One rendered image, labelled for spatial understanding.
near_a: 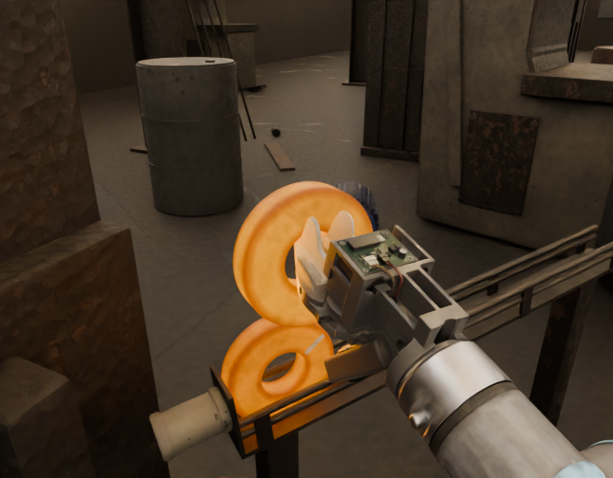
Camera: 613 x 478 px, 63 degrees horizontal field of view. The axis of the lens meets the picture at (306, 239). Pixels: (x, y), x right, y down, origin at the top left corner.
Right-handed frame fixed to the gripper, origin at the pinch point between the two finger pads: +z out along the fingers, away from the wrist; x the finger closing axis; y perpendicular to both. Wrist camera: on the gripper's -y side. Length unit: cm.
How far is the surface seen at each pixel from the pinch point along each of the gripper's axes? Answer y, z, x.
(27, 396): -13.8, 1.5, 28.5
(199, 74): -69, 226, -65
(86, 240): -11.7, 21.9, 19.4
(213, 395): -23.6, 0.9, 9.5
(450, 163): -88, 131, -173
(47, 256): -11.1, 19.3, 24.3
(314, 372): -24.1, -0.5, -4.7
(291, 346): -18.8, 0.9, -1.2
